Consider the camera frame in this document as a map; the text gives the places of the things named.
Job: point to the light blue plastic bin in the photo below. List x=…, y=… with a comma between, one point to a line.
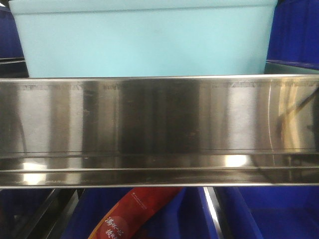
x=134, y=38

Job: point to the dark blue storage bin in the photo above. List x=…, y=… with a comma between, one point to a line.
x=187, y=216

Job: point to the dark blue right bin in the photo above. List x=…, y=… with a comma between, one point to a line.
x=290, y=212

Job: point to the dark blue upper-right bin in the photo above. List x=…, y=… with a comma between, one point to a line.
x=295, y=33

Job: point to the dark blue upper-left bin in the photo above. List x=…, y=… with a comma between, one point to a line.
x=10, y=46

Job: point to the red snack package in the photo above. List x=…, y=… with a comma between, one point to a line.
x=132, y=211

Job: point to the stainless steel shelf rail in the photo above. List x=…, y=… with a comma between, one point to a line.
x=159, y=131

